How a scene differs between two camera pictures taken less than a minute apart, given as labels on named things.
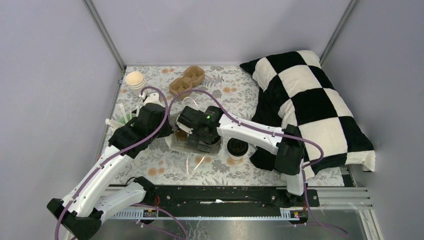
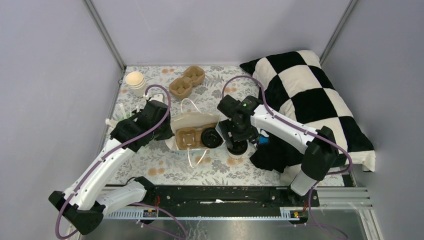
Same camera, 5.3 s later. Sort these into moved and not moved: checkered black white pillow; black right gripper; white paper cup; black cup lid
Moved: black right gripper
Not moved: checkered black white pillow; white paper cup; black cup lid
